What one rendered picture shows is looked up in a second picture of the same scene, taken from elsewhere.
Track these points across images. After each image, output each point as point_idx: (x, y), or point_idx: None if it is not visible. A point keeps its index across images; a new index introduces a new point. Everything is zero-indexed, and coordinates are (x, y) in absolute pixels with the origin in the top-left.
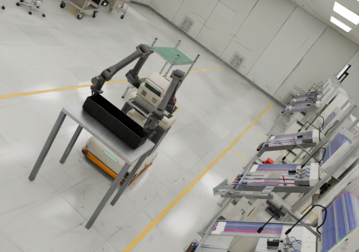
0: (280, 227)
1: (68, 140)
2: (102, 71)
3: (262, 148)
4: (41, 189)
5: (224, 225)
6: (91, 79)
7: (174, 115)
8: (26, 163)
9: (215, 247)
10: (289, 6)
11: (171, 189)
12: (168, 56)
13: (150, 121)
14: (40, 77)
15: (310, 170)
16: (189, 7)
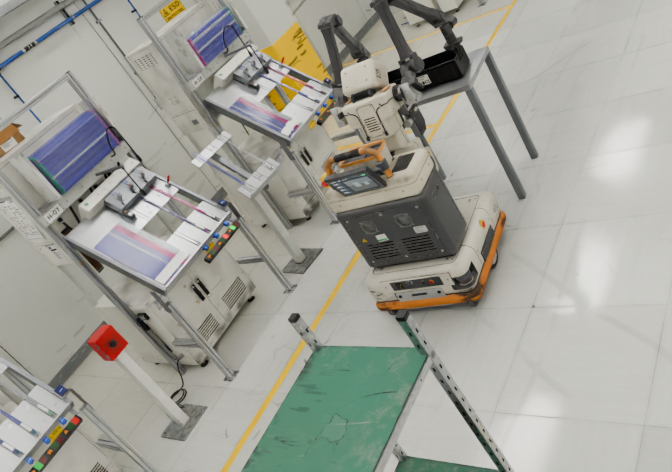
0: (233, 104)
1: (546, 228)
2: (444, 13)
3: (76, 392)
4: (514, 161)
5: (284, 127)
6: (456, 19)
7: (329, 191)
8: (557, 160)
9: (302, 105)
10: None
11: (336, 315)
12: (336, 384)
13: (367, 52)
14: None
15: (112, 187)
16: None
